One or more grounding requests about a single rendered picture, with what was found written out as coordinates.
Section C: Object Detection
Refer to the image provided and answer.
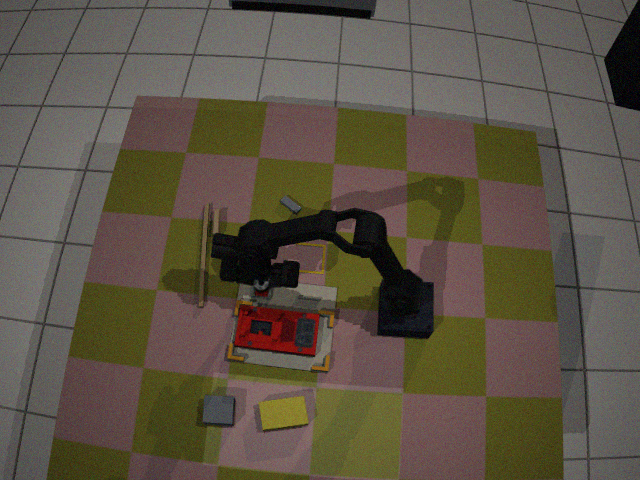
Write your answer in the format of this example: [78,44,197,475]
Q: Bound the yellow flat rectangular block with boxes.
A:
[258,396,309,432]

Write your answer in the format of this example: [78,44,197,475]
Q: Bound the tan long thin bar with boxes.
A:
[198,204,210,308]

